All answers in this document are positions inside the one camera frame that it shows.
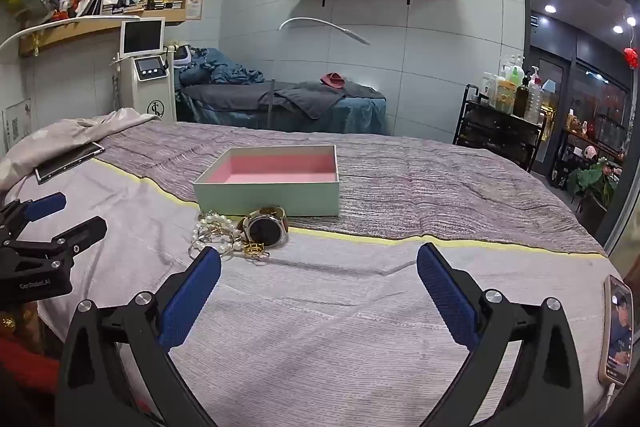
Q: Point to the dark grey towel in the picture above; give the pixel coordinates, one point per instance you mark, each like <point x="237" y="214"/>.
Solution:
<point x="310" y="99"/>

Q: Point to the black trolley cart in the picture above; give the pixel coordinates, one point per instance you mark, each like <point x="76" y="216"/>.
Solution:
<point x="500" y="132"/>

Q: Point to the rose gold wrist watch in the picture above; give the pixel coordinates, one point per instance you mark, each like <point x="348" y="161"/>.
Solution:
<point x="265" y="229"/>

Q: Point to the black tablet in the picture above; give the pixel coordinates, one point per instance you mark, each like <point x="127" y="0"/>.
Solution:
<point x="70" y="162"/>

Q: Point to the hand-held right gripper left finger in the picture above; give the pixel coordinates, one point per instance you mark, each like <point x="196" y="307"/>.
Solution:
<point x="192" y="297"/>

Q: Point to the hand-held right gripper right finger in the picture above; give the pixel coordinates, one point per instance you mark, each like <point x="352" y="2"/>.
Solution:
<point x="447" y="297"/>

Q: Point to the massage bed with blue cover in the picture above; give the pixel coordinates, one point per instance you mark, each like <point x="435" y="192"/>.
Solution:
<point x="350" y="117"/>

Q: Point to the white arc floor lamp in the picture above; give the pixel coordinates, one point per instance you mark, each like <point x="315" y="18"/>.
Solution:
<point x="50" y="26"/>
<point x="325" y="24"/>

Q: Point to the green potted plant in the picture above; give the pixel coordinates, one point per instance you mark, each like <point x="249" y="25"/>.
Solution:
<point x="592" y="179"/>

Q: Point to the thin silver bangle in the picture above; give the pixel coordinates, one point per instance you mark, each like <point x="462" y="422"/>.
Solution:
<point x="190" y="251"/>

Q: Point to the beige satin quilt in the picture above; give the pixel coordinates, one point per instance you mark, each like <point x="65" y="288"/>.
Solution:
<point x="50" y="132"/>

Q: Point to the crumpled blue duvet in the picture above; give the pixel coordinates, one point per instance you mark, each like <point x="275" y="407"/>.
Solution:
<point x="220" y="69"/>

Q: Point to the red cloth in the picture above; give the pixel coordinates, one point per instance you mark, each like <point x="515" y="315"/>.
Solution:
<point x="332" y="81"/>

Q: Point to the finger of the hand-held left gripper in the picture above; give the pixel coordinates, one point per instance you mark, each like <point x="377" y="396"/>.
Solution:
<point x="82" y="232"/>
<point x="45" y="207"/>

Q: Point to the wall sign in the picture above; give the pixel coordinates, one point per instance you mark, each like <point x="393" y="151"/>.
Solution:
<point x="16" y="124"/>

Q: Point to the grey striped bedspread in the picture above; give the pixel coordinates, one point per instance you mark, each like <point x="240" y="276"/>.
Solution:
<point x="425" y="197"/>

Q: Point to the group of lotion bottles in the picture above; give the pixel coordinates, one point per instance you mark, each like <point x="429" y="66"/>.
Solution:
<point x="520" y="94"/>

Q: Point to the red hanging ornament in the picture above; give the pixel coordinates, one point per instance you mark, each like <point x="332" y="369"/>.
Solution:
<point x="631" y="57"/>

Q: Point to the smartphone with lit screen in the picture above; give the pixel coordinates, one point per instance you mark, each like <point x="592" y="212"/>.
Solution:
<point x="617" y="332"/>

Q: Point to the green box with pink lining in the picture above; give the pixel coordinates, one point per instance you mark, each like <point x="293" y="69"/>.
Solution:
<point x="270" y="199"/>

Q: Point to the white beauty machine with monitor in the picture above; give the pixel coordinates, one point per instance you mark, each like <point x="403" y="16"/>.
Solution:
<point x="150" y="92"/>

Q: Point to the red garment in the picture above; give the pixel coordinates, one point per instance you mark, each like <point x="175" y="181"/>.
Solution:
<point x="22" y="362"/>

